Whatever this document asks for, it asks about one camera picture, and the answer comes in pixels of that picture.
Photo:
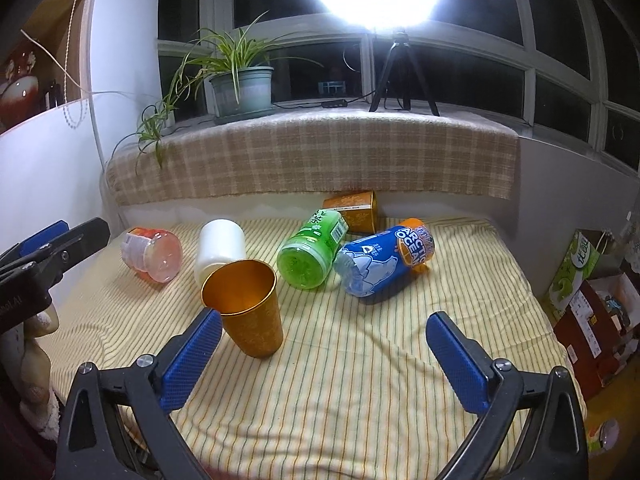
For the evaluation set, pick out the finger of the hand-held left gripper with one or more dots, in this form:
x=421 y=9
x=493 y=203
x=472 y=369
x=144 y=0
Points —
x=75 y=244
x=45 y=234

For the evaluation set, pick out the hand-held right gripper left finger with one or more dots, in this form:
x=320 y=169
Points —
x=192 y=355

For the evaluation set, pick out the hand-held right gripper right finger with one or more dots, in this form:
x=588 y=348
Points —
x=457 y=360

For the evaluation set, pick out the gold metal cup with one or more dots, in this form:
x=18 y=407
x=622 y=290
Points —
x=357 y=212
x=256 y=327

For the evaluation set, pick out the white plastic cup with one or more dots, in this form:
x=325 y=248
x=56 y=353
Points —
x=220 y=242

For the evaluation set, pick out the pink orange plastic bottle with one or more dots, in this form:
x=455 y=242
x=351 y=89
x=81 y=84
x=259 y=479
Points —
x=155 y=255

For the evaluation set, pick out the yellow striped bed sheet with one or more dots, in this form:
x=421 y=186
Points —
x=350 y=370

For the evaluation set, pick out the blue Arctic Ocean bottle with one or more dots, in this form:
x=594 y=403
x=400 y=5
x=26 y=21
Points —
x=375 y=260

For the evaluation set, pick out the red cardboard box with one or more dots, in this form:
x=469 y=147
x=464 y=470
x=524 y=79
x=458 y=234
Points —
x=590 y=335

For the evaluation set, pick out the green and white carton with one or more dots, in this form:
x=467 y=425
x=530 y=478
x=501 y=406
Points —
x=572 y=275

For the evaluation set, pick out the red and white vase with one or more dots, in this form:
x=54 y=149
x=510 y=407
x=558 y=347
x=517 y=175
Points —
x=17 y=90

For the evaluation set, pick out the green drink bottle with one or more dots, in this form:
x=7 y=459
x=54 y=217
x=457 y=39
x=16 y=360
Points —
x=310 y=250

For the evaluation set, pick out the grey plant saucer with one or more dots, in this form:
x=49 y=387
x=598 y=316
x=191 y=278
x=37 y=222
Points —
x=250 y=115

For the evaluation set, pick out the wooden shelf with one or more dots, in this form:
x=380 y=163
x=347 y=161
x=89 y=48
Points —
x=55 y=15

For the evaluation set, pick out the spider plant in grey pot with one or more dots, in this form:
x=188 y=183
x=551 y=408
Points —
x=242 y=87

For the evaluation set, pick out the beige plaid blanket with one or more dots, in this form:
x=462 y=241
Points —
x=325 y=160

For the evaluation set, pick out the black tripod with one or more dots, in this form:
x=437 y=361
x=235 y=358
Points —
x=397 y=67

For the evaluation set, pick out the white window frame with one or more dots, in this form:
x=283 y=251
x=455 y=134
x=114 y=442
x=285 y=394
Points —
x=450 y=60

